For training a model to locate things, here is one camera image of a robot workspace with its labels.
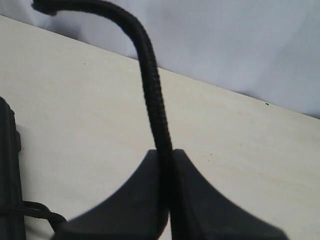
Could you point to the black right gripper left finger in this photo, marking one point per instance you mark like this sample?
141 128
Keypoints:
138 210

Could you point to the white backdrop curtain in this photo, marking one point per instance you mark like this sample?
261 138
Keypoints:
265 49

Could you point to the black plastic carry case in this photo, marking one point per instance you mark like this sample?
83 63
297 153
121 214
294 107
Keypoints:
12 225

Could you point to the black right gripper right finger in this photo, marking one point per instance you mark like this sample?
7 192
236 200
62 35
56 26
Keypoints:
251 204

